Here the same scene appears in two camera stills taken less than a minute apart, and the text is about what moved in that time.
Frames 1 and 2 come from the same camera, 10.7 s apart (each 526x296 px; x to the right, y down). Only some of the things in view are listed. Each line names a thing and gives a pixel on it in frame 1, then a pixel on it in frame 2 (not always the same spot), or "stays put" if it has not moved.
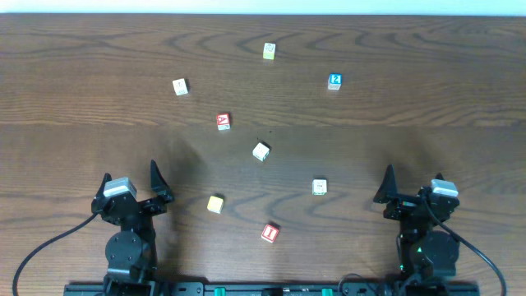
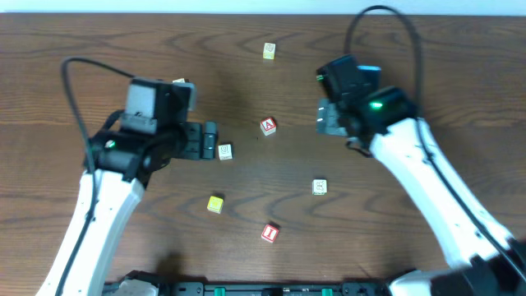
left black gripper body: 137,204 to 194,140
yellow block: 215,204 stays put
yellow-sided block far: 269,50 stays put
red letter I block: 269,233 stays put
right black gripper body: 412,201 to 343,119
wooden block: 260,152 to 225,151
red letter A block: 223,121 to 268,126
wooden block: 320,187 stays put
